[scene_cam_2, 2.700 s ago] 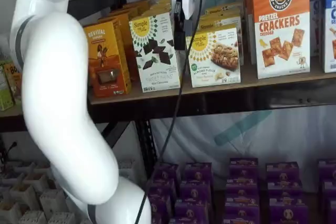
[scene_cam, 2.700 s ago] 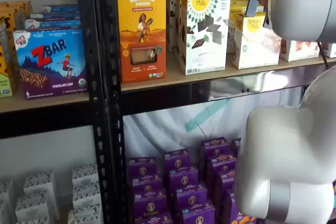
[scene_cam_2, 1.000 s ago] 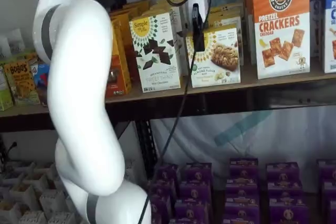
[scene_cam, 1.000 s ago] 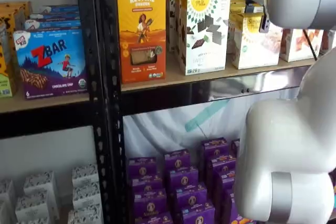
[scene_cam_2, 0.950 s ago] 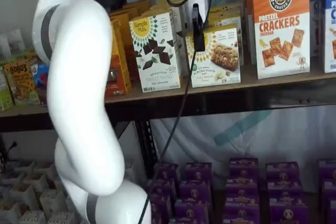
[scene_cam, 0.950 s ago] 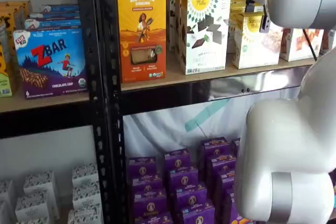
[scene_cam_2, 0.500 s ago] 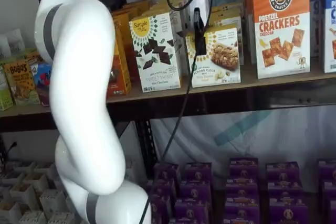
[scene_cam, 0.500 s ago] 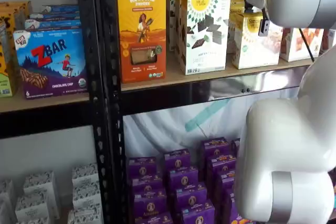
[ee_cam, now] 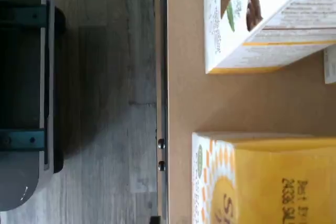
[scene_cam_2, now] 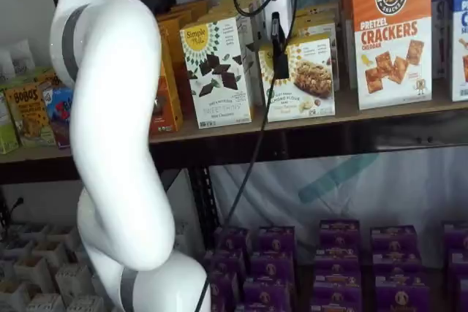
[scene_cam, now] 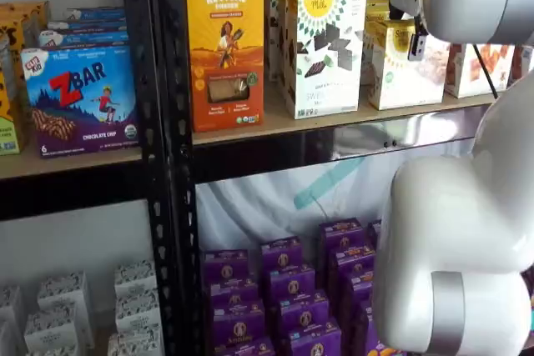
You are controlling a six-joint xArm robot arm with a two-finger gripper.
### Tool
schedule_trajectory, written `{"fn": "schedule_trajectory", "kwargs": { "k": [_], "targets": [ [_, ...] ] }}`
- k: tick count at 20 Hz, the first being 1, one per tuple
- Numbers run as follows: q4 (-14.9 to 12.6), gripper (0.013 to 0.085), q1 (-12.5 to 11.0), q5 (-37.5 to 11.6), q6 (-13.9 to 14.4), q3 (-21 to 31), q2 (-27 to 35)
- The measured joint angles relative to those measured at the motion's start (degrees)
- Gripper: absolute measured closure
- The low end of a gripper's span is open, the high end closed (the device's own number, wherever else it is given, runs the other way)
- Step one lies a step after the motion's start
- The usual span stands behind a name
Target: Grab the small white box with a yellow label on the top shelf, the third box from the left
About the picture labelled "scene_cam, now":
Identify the blue ZBar snack box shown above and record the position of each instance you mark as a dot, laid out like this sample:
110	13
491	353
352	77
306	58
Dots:
87	25
79	101
83	38
96	13

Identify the orange Revival cracker box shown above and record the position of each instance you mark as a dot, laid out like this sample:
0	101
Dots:
225	60

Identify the clear snack package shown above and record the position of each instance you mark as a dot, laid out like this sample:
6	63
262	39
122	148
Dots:
6	64

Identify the wooden shelf board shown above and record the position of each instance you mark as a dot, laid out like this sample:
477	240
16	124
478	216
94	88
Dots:
83	163
275	119

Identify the green and yellow snack box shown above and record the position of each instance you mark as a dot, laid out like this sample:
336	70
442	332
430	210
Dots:
8	122

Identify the white patterned carton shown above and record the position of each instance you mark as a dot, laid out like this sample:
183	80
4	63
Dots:
52	351
62	289
135	277
135	341
52	327
137	308

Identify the white box brown print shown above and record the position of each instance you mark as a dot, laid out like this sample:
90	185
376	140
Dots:
523	64

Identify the tall white Simple Mills box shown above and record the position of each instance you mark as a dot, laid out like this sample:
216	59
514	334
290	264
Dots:
329	60
270	18
281	18

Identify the white plastic sheet teal stripe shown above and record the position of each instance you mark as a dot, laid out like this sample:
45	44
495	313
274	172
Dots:
258	206

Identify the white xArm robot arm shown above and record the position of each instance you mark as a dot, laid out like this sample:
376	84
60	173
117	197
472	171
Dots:
459	206

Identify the purple Annie's box orange label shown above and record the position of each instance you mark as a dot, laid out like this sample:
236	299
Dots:
374	233
350	260
354	289
386	350
340	233

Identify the black metal shelving rack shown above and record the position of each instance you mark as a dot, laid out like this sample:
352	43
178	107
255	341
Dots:
181	206
137	39

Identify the purple Annie's snack box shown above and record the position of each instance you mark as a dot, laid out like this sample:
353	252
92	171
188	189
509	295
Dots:
246	348
225	266
281	254
290	283
302	310
315	339
238	322
233	289

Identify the white box orange crackers print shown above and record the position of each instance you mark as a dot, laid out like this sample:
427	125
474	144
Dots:
459	76

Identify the small white yellow-label box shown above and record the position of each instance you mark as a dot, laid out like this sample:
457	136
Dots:
396	83
375	8

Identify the yellow chocolate chip cookie box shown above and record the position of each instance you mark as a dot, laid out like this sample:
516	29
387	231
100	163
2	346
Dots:
25	22

